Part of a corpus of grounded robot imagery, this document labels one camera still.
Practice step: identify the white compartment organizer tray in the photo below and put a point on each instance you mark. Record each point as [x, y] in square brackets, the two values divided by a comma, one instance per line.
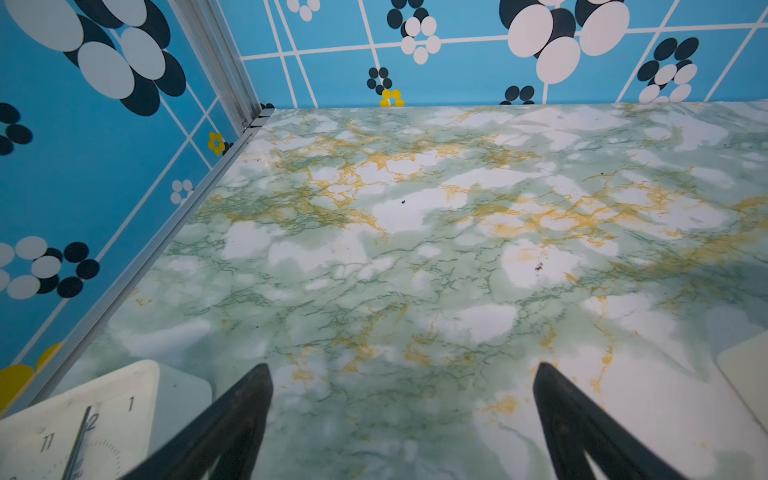
[745, 368]

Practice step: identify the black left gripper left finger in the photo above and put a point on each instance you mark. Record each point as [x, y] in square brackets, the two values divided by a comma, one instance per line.
[223, 442]

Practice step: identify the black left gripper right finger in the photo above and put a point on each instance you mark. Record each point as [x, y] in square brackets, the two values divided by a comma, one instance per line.
[578, 432]

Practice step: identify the white square alarm clock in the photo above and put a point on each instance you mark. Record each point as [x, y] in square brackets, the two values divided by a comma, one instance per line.
[98, 430]

